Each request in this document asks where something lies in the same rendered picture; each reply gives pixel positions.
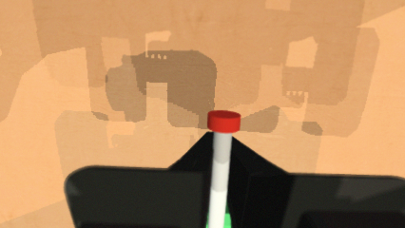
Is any white tapered rod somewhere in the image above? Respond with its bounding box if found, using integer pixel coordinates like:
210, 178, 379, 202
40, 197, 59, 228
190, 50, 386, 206
207, 110, 241, 228

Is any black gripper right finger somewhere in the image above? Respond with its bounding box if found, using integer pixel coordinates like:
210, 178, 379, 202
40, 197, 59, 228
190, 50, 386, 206
226, 136, 405, 228

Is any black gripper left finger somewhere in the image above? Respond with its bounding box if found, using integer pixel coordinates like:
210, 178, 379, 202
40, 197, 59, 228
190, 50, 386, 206
63, 131, 214, 228

